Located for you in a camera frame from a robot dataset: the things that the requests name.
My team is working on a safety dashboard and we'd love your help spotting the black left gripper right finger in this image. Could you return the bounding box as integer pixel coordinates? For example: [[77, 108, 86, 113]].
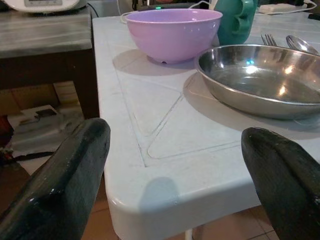
[[240, 126, 320, 240]]

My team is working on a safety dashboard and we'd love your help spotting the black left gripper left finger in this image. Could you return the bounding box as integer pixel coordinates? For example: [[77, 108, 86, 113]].
[[0, 117, 112, 240]]

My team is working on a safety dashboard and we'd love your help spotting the white styrofoam box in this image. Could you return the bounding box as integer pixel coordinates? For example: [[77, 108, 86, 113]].
[[7, 104, 86, 161]]

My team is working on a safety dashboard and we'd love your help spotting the brown cardboard box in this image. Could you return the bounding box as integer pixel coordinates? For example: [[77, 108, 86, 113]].
[[0, 83, 61, 116]]

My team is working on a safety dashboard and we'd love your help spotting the stainless steel plate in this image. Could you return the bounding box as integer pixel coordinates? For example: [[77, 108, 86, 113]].
[[195, 44, 320, 120]]

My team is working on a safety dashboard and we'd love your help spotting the white plastic table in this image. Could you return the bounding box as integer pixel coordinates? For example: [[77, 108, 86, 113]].
[[91, 4, 320, 240]]

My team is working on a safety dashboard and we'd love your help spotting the dark wooden side table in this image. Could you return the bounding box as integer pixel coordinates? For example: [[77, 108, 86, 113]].
[[0, 4, 101, 121]]

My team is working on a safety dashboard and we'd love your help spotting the metal spoon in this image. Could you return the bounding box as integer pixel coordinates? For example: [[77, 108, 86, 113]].
[[285, 34, 320, 56]]

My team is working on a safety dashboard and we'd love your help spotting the metal fork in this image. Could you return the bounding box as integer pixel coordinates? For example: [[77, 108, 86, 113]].
[[260, 33, 278, 47]]

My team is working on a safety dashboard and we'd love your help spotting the teal plastic mug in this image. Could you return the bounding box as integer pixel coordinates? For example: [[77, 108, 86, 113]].
[[215, 0, 259, 47]]

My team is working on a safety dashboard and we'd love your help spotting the white power strip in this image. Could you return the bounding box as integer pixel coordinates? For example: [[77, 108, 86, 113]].
[[257, 3, 309, 15]]

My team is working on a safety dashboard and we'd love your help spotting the white rice cooker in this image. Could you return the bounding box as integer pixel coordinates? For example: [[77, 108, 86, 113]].
[[3, 0, 89, 14]]

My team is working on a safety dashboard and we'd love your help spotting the purple plastic bowl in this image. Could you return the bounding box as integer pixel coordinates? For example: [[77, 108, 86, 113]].
[[124, 8, 223, 65]]

